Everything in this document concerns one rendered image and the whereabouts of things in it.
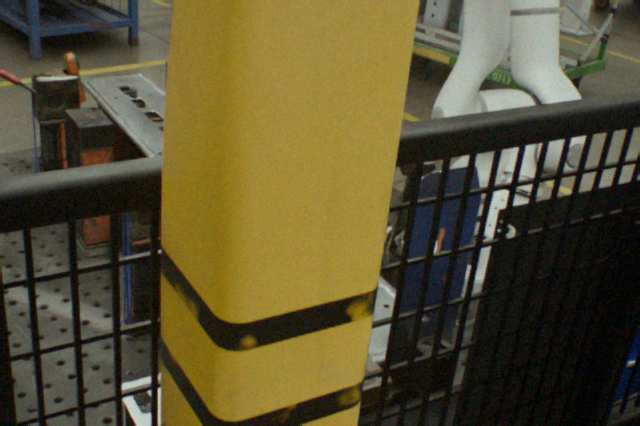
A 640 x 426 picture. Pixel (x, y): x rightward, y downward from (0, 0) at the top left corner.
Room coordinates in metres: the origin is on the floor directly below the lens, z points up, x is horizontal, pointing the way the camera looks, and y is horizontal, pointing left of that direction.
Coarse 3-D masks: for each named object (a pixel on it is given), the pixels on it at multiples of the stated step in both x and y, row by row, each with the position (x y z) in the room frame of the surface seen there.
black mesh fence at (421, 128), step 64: (448, 128) 0.55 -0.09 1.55; (512, 128) 0.58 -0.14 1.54; (576, 128) 0.62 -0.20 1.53; (0, 192) 0.39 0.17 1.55; (64, 192) 0.40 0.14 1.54; (128, 192) 0.42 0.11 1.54; (512, 192) 0.60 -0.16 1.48; (576, 192) 0.65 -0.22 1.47; (128, 256) 0.44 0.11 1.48; (448, 256) 0.58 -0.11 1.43; (576, 256) 0.66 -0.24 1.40; (0, 320) 0.38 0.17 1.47; (384, 320) 0.55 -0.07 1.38; (576, 320) 0.67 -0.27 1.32; (0, 384) 0.38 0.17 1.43; (384, 384) 0.55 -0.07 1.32; (448, 384) 0.59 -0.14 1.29; (576, 384) 0.69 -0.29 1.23
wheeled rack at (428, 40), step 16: (560, 0) 5.86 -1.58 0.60; (416, 32) 5.71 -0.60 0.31; (432, 32) 5.69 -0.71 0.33; (448, 32) 5.80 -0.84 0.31; (608, 32) 5.63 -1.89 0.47; (416, 48) 5.52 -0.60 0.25; (432, 48) 5.48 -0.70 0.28; (448, 48) 5.49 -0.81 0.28; (560, 48) 5.82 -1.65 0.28; (592, 48) 5.48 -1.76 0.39; (448, 64) 5.34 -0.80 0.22; (560, 64) 5.23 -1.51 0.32; (576, 64) 5.39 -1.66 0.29; (592, 64) 5.50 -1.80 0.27; (496, 80) 5.09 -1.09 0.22; (512, 80) 5.01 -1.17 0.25; (576, 80) 5.63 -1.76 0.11
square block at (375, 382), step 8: (368, 360) 0.92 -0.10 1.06; (368, 368) 0.90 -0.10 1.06; (376, 368) 0.91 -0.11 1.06; (376, 376) 0.89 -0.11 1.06; (368, 384) 0.87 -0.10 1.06; (376, 384) 0.87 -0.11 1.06; (368, 392) 0.86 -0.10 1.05; (376, 392) 0.87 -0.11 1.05; (368, 400) 0.86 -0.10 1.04; (376, 400) 0.87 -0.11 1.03; (360, 408) 0.86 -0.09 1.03; (368, 408) 0.86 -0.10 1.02; (376, 408) 0.87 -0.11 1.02; (360, 416) 0.86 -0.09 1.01
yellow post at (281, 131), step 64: (192, 0) 0.39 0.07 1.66; (256, 0) 0.34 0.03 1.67; (320, 0) 0.36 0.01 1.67; (384, 0) 0.38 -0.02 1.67; (192, 64) 0.38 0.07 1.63; (256, 64) 0.34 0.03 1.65; (320, 64) 0.36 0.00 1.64; (384, 64) 0.38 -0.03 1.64; (192, 128) 0.38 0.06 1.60; (256, 128) 0.35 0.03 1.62; (320, 128) 0.36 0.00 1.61; (384, 128) 0.38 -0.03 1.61; (192, 192) 0.38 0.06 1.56; (256, 192) 0.35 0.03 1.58; (320, 192) 0.37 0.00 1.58; (384, 192) 0.39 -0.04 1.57; (192, 256) 0.38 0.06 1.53; (256, 256) 0.35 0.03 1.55; (320, 256) 0.37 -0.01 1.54; (192, 320) 0.37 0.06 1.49; (256, 320) 0.35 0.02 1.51; (320, 320) 0.37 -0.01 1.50; (192, 384) 0.37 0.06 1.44; (256, 384) 0.35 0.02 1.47; (320, 384) 0.37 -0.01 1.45
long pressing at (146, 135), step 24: (96, 96) 2.01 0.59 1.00; (120, 96) 2.02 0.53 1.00; (144, 96) 2.04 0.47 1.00; (120, 120) 1.86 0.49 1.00; (144, 120) 1.87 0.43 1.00; (144, 144) 1.73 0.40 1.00; (384, 288) 1.21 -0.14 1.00; (384, 312) 1.13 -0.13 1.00; (384, 336) 1.07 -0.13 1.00; (384, 360) 1.01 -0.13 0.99
